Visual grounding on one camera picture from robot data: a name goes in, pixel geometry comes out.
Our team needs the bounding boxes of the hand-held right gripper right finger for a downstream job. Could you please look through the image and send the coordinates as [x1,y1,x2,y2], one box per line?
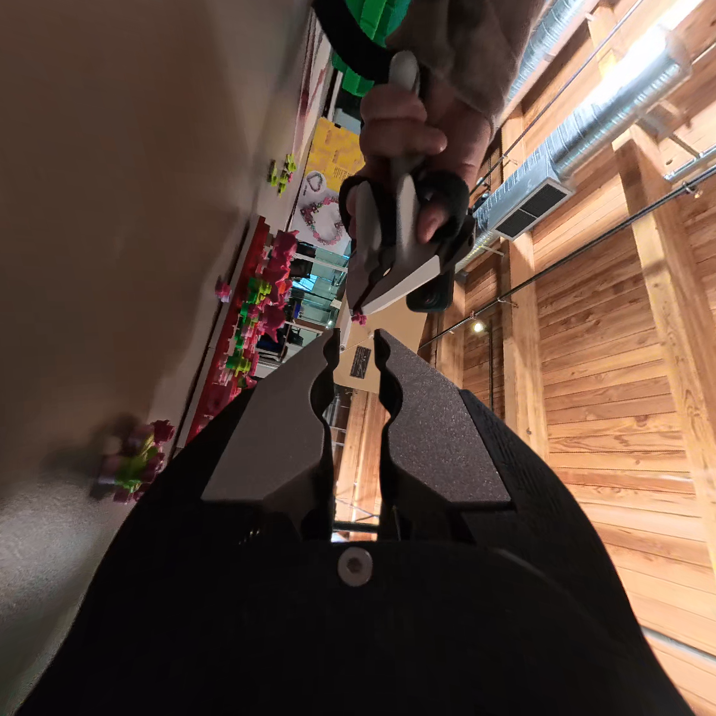
[373,329,514,541]

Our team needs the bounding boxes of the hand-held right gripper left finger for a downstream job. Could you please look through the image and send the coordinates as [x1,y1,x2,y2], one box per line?
[200,329,341,540]

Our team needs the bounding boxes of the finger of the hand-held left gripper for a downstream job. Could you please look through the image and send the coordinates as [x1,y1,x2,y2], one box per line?
[345,249,388,307]
[361,254,446,314]

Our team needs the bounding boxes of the red pink lego flower heart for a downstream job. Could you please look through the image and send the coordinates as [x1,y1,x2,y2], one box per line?
[185,215,300,448]

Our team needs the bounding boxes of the person's left forearm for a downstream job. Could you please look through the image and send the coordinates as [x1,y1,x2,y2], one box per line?
[386,0,560,135]

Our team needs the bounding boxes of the pink lime lego flower cluster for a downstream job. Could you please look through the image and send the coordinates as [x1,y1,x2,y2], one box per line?
[92,420,177,505]

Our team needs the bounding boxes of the yellow lego set box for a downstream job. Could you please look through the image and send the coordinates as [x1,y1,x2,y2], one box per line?
[299,116,367,249]

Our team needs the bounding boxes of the person's left hand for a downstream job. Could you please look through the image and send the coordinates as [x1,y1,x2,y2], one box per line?
[357,84,495,244]

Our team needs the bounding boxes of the white instruction booklet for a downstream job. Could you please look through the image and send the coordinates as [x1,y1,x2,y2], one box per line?
[291,22,342,160]

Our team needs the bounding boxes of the green plastic bin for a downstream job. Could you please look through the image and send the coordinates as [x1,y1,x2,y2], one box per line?
[330,0,415,97]

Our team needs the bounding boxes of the ceiling strip light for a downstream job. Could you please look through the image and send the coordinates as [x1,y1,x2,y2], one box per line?
[587,0,707,113]

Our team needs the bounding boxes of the light wooden table with white frame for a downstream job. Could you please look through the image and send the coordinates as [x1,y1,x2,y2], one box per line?
[293,246,434,395]

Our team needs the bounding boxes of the black wall pipe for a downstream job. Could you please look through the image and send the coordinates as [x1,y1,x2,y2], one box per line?
[418,165,716,352]

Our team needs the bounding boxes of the silver spiral ventilation duct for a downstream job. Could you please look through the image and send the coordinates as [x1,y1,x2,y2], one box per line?
[503,0,596,110]

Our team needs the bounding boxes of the black cable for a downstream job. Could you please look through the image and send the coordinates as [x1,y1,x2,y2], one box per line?
[310,0,401,85]

